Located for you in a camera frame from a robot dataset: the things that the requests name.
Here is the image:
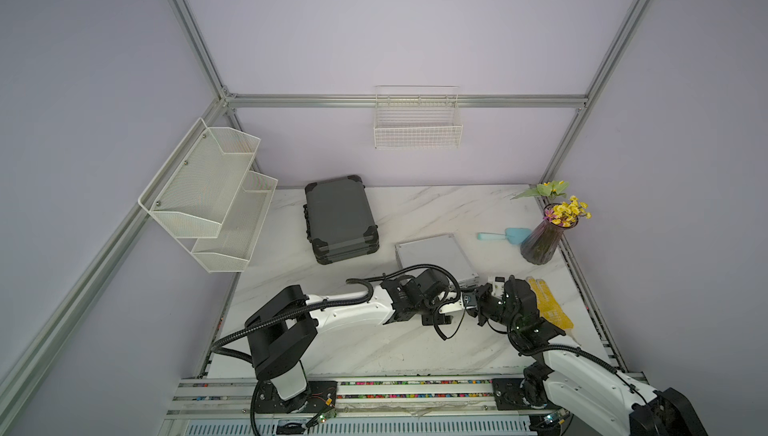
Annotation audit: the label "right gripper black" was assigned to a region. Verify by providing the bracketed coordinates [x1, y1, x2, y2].
[463, 282, 519, 329]

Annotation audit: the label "silver aluminium poker case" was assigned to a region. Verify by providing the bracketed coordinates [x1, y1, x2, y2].
[395, 234, 479, 287]

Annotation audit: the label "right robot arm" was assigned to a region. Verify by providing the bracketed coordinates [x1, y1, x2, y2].
[462, 276, 707, 435]

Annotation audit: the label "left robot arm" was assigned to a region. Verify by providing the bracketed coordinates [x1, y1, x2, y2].
[210, 264, 462, 412]

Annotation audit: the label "dark grey poker case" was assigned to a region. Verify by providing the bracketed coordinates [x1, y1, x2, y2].
[303, 175, 380, 265]

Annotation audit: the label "yellow dotted work glove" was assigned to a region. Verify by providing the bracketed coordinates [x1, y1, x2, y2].
[526, 277, 574, 332]

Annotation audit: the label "teal plastic scoop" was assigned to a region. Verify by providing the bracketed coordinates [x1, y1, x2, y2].
[476, 228, 532, 246]

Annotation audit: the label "purple glass vase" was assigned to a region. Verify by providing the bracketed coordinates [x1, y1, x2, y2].
[520, 214, 578, 265]

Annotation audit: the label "yellow artificial flowers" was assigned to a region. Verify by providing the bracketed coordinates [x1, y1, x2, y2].
[514, 180, 592, 229]

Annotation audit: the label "white two-tier mesh shelf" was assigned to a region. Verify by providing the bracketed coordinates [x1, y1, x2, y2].
[138, 119, 278, 273]

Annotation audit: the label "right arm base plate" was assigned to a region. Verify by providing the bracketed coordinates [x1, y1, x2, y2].
[491, 378, 561, 411]

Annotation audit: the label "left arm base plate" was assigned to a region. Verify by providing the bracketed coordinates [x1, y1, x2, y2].
[251, 380, 338, 414]

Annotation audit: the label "white wire wall basket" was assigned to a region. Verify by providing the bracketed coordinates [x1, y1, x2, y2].
[373, 85, 463, 150]

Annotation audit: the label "aluminium frame rail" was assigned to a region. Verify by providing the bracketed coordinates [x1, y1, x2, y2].
[164, 372, 667, 420]

